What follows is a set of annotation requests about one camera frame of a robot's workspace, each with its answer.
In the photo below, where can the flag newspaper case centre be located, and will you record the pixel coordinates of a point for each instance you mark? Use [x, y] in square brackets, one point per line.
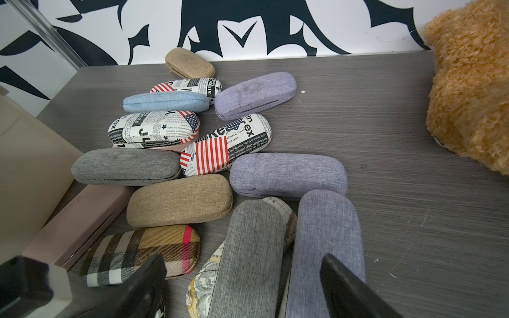
[217, 150]

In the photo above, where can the tan teddy bear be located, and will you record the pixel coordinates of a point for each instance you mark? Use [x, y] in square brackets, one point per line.
[468, 102]

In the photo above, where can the newspaper print case at back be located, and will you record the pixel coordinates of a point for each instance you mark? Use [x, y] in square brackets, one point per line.
[210, 87]

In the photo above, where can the pink hard case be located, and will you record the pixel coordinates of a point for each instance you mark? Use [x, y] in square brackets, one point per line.
[68, 235]

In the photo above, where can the cream plastic storage box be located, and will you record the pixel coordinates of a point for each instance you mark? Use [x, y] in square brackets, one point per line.
[35, 175]

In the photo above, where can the tan fabric case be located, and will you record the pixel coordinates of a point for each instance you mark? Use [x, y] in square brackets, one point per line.
[187, 64]
[189, 200]

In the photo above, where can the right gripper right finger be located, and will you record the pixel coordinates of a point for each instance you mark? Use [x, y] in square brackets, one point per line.
[347, 296]

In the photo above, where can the light blue case at back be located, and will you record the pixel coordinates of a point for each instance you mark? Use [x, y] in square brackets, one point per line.
[166, 101]

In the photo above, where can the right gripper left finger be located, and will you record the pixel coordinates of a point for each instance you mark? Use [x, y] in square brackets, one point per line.
[141, 295]

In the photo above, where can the map print glasses case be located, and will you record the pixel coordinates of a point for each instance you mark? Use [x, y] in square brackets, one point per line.
[200, 290]

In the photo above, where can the purple case horizontal middle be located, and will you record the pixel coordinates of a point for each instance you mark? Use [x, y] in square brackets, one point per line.
[286, 175]

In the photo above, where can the plaid fabric glasses case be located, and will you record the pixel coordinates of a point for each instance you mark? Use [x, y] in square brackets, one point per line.
[116, 257]

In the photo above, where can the grey fabric case upright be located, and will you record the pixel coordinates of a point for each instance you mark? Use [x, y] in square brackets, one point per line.
[248, 279]

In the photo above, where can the purple case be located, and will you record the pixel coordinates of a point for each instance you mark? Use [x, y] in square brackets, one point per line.
[327, 224]
[255, 95]

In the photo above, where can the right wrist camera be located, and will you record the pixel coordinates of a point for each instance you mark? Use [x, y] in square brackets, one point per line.
[30, 288]

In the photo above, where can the grey fabric case horizontal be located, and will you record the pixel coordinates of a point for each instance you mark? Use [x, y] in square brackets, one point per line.
[126, 167]

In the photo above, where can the newspaper flag case left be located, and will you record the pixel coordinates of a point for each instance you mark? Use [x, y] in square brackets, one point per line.
[154, 129]

